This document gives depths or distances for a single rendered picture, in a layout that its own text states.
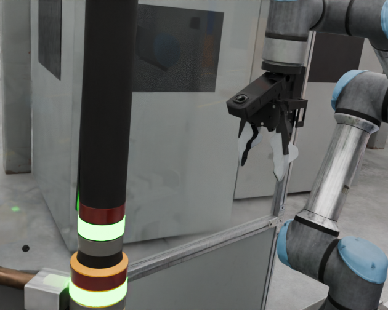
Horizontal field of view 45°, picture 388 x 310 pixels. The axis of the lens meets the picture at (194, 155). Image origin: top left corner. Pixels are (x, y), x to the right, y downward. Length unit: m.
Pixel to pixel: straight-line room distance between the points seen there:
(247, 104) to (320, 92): 3.89
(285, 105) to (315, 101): 3.80
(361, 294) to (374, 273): 0.06
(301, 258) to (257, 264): 0.74
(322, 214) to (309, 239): 0.07
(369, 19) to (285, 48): 0.15
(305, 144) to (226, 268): 3.09
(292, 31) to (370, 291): 0.63
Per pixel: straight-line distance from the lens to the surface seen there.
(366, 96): 1.23
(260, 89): 0.83
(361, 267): 1.14
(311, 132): 4.74
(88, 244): 0.35
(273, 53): 0.84
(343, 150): 1.22
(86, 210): 0.34
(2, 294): 0.56
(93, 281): 0.36
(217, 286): 1.79
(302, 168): 4.81
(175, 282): 1.61
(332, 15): 0.90
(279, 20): 0.84
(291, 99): 0.88
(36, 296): 0.40
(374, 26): 0.88
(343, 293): 1.18
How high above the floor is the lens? 1.77
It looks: 18 degrees down
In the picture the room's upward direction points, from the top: 6 degrees clockwise
